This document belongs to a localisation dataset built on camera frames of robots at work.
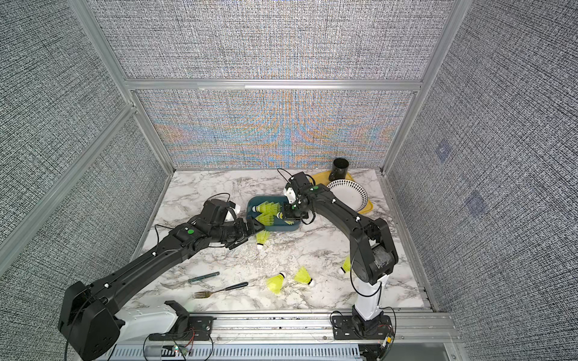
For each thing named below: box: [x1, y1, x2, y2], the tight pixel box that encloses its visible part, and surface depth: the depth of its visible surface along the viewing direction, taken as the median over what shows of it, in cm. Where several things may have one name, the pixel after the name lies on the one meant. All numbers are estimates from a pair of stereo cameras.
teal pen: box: [188, 271, 221, 283], surface depth 85 cm
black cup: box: [328, 157, 350, 182], surface depth 113 cm
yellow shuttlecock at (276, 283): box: [266, 271, 286, 295], surface depth 84 cm
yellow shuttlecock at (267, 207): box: [251, 200, 281, 213], surface depth 102 cm
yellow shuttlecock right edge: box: [342, 255, 352, 272], surface depth 87 cm
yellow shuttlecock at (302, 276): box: [293, 266, 315, 287], surface depth 85 cm
